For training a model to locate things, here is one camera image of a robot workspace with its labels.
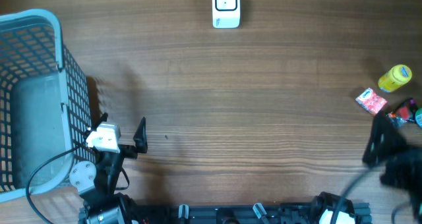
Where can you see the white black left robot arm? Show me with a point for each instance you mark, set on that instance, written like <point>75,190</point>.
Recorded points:
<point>100,183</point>

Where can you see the grey plastic basket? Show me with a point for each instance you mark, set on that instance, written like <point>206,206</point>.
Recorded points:
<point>45,108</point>

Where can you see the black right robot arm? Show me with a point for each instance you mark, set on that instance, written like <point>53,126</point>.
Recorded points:
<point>400,162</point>

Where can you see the yellow lidded jar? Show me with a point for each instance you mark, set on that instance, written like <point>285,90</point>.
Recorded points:
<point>395,78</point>

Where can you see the white barcode scanner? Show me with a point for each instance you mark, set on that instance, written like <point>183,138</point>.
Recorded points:
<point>226,13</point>

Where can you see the red white small carton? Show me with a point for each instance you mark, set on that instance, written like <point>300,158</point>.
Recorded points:
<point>370,101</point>

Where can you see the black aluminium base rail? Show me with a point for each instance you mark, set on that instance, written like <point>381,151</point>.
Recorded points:
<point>282,213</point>

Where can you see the black red snack packet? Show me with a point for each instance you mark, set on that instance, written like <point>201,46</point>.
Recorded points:
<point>404,113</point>

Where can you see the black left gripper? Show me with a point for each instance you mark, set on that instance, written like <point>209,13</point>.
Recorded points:
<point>130,152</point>

